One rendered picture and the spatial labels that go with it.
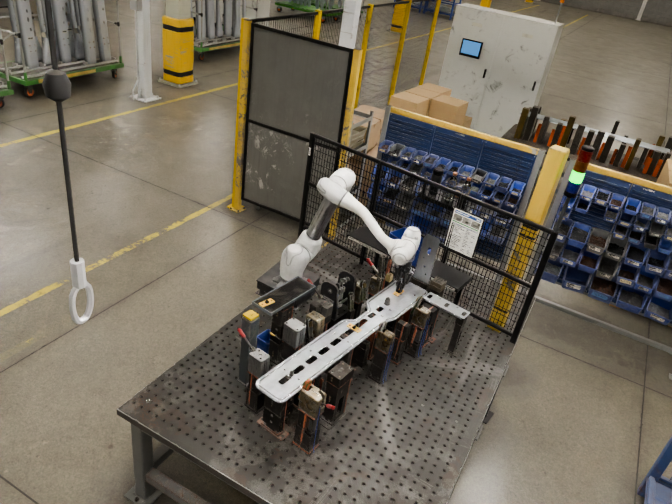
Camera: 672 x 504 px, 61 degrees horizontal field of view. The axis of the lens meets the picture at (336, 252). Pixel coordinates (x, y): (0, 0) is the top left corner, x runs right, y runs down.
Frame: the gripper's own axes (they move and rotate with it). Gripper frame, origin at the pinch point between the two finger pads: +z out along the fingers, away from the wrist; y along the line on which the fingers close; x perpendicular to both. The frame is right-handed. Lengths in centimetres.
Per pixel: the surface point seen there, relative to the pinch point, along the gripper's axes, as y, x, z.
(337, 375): 18, -86, 3
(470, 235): 15, 54, -24
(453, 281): 18.6, 38.4, 3.7
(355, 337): 5, -53, 6
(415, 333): 20.8, -7.7, 19.9
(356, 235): -59, 36, 4
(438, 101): -200, 418, 4
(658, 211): 100, 225, -23
